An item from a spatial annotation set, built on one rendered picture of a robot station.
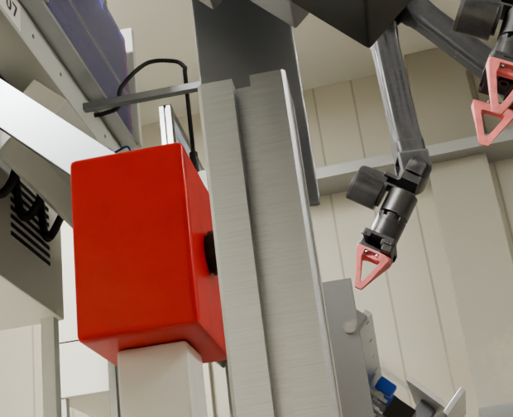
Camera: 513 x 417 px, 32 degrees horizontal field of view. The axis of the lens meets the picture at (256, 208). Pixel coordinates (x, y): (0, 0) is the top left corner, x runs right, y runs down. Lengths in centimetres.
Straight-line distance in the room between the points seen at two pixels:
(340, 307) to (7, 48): 78
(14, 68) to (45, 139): 34
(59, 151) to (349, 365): 52
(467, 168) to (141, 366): 403
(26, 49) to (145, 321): 95
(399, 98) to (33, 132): 78
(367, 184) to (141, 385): 102
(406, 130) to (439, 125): 305
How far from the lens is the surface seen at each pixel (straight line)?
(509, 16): 142
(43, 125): 133
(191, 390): 72
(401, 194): 168
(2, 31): 155
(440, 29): 191
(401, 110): 178
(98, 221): 74
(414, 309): 460
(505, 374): 439
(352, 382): 107
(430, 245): 470
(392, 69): 183
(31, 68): 164
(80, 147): 129
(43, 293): 189
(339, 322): 108
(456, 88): 489
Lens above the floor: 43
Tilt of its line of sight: 23 degrees up
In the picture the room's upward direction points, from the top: 7 degrees counter-clockwise
